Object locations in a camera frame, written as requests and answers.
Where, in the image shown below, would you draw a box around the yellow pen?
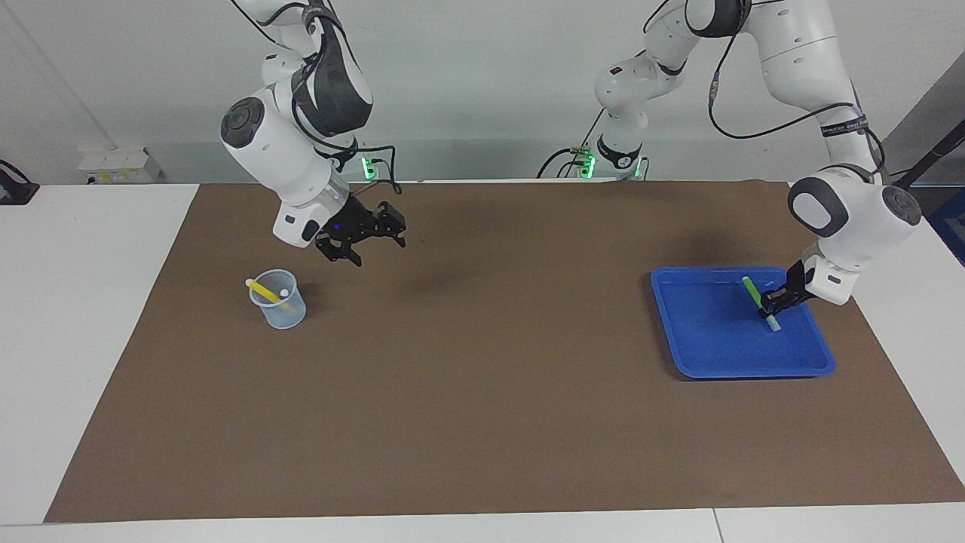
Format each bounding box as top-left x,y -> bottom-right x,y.
245,280 -> 296,311

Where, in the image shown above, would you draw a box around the black left base cables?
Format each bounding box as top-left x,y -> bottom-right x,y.
537,113 -> 608,179

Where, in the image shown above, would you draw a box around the blue plastic tray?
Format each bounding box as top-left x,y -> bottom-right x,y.
650,265 -> 836,379

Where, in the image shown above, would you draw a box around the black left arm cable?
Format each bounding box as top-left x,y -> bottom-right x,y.
645,0 -> 890,178

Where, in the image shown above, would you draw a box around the blue box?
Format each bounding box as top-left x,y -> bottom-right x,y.
929,187 -> 965,266

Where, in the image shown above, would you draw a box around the green pen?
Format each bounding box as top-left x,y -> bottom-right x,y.
742,276 -> 782,333

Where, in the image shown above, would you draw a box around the black table clamp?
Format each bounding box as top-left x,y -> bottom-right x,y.
0,160 -> 40,206

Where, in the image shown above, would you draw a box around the brown table mat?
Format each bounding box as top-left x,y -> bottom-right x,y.
44,179 -> 965,523

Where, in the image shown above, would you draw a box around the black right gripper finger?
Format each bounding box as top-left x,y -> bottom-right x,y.
315,234 -> 363,267
377,201 -> 408,250

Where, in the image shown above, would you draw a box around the black stand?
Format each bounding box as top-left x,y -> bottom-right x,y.
877,121 -> 965,201

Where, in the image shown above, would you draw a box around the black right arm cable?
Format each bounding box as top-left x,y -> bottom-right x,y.
230,0 -> 402,197

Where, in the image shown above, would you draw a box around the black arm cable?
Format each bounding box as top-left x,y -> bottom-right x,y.
645,0 -> 890,178
230,0 -> 402,197

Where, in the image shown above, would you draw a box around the translucent plastic cup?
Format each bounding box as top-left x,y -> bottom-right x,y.
249,269 -> 308,330

